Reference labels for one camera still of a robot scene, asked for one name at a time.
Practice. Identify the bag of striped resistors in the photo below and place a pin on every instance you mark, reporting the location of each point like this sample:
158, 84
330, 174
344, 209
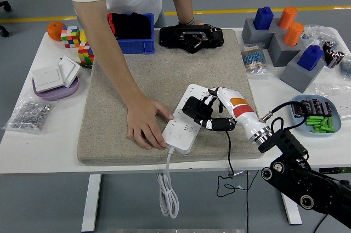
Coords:
253, 59

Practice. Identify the small dark hand tool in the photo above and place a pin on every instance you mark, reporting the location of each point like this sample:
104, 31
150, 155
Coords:
85, 66

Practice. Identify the blue plastic bin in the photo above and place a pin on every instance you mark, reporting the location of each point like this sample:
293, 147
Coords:
140, 46

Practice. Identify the black and red fabric bundle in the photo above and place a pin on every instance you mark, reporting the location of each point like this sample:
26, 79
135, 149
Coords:
134, 26

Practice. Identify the blue square peg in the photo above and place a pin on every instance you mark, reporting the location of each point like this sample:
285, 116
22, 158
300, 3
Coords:
263, 19
310, 57

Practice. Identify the black electronic device housing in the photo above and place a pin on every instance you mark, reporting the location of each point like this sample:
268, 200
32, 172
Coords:
170, 35

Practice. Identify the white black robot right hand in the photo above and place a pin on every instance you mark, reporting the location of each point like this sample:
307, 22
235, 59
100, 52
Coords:
241, 109

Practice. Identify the purple oval tray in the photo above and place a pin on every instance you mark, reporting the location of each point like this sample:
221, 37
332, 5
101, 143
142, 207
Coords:
59, 94

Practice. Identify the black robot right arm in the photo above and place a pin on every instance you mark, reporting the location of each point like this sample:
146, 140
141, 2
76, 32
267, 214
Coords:
288, 139

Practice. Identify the bag of metal nuts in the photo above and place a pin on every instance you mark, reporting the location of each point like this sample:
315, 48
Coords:
27, 115

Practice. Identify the light blue plate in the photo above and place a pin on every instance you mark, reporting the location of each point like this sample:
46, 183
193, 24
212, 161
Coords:
338, 123

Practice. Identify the dark brown capacitor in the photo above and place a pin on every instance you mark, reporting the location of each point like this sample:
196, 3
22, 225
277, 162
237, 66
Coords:
306, 106
316, 106
296, 110
327, 108

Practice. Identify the black table control panel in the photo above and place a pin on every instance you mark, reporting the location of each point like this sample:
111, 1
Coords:
334, 170

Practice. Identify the clear bag of blue parts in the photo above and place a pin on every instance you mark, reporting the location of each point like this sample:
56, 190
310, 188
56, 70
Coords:
318, 34

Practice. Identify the white wall switch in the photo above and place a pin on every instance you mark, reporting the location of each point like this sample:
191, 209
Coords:
46, 78
68, 70

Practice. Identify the small metal bracket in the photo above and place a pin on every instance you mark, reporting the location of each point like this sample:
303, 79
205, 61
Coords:
237, 173

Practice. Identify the black wristband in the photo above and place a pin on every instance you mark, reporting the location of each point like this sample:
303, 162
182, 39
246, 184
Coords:
186, 22

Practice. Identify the grey holder block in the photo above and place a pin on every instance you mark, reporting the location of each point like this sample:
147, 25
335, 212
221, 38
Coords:
293, 76
277, 54
248, 35

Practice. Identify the person's right forearm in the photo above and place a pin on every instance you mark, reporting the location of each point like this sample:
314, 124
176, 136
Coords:
115, 65

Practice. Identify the person's right hand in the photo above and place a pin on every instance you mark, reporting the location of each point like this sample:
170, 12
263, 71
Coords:
142, 122

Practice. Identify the person's left hand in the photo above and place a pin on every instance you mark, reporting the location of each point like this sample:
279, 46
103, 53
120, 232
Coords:
199, 22

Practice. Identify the black office chair base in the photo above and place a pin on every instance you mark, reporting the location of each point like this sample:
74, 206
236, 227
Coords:
6, 6

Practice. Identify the white table leg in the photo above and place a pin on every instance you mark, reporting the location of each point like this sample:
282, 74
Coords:
292, 213
90, 205

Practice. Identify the grey-brown mat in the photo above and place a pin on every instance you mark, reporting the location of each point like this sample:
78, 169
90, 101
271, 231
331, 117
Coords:
164, 71

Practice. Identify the colourful puzzle cube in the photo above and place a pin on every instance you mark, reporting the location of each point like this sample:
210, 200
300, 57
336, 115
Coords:
85, 53
70, 37

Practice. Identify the orange cylinder peg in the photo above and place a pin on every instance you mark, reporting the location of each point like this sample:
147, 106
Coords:
288, 16
293, 34

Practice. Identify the orange fruit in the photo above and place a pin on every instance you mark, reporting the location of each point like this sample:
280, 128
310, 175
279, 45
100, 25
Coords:
53, 31

